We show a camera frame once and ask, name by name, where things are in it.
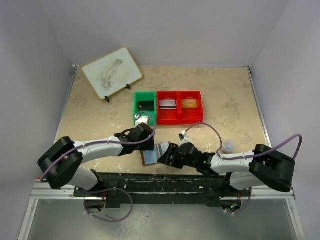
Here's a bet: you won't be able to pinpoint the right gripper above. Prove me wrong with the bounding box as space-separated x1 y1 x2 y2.
158 142 198 169

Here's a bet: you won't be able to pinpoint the brown leather card holder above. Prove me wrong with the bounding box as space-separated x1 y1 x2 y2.
141 142 170 166

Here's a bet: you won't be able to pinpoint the red plastic bin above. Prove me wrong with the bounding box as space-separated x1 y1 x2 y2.
178 91 204 125
156 91 181 126

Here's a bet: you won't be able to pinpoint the green plastic bin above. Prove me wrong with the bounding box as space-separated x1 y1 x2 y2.
133 91 157 126

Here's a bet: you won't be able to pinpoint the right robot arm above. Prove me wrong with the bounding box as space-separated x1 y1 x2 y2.
157 142 296 196

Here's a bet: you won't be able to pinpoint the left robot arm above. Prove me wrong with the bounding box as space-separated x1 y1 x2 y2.
37 123 155 196

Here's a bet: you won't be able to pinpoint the black VIP card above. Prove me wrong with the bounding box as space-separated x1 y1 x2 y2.
137 100 155 111

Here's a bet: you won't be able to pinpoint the white magnetic stripe cards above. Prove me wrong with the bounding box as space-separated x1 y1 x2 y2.
159 99 177 110

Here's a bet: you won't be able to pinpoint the gold VIP card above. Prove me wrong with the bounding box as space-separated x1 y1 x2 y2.
181 99 198 109

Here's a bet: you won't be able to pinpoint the small clear round container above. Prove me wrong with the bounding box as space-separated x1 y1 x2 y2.
222 140 237 154

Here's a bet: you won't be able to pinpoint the small whiteboard on stand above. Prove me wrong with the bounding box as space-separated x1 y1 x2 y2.
81 47 143 102

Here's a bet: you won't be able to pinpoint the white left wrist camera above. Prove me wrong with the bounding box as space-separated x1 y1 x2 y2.
134 114 151 127

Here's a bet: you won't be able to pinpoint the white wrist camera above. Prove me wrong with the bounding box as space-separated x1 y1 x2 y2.
178 131 192 146
134 114 151 127

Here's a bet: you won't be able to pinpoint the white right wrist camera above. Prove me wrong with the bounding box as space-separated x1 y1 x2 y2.
178 131 192 146

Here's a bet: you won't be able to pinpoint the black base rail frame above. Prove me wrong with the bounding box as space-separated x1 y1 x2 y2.
73 172 250 209

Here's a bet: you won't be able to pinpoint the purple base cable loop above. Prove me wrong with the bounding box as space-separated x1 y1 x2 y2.
83 186 135 223

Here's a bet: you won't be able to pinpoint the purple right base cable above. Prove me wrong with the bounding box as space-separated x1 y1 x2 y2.
223 187 252 216

